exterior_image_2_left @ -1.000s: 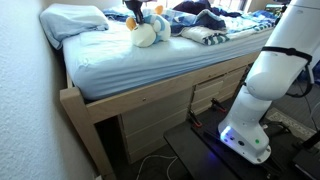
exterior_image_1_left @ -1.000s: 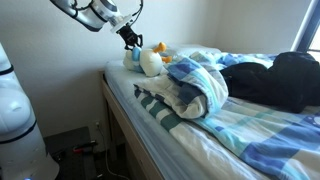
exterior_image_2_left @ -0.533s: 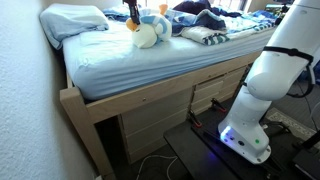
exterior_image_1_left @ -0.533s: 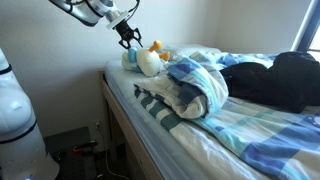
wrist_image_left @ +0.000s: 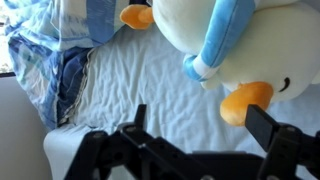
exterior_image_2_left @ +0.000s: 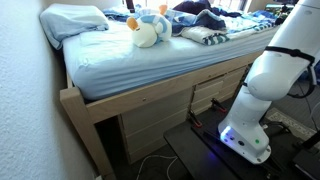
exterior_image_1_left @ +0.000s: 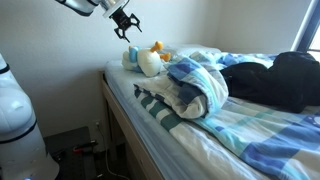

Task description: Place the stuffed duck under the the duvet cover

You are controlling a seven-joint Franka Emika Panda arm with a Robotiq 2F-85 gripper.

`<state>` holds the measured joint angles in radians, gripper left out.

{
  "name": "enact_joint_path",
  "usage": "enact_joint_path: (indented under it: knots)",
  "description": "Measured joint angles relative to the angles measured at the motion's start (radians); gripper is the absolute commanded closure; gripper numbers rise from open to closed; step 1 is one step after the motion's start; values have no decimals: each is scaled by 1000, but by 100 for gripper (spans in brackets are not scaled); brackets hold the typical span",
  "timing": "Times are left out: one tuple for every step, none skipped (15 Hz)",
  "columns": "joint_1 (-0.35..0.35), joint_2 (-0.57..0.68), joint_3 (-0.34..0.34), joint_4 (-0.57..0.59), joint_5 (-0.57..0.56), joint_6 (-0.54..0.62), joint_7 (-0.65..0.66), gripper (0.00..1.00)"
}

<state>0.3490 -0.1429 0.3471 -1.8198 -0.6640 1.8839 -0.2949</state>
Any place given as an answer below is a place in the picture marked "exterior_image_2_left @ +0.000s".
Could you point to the light wooden bed frame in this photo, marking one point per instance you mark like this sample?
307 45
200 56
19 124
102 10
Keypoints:
110 106

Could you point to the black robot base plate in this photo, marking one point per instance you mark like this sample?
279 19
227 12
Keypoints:
200 153

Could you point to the pale blue pillow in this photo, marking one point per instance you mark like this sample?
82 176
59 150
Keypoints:
70 20

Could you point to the black equipment stand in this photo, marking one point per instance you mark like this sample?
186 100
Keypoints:
308 160

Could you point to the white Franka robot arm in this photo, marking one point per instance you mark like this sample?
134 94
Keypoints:
273 76

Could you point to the white stuffed duck toy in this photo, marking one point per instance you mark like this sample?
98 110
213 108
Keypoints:
146 33

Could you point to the mattress with light blue sheet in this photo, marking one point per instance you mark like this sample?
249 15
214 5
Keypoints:
133 63

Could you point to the green and black clutter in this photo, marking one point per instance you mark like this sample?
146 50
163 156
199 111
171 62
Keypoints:
285 6

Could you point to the small wooden drawer front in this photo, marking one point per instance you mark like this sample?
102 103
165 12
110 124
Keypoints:
208 92
210 83
203 103
235 76

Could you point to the black clothing pile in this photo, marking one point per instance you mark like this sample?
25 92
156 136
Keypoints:
200 6

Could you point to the large wooden drawer front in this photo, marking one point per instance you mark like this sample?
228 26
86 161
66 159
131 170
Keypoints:
156 110
156 136

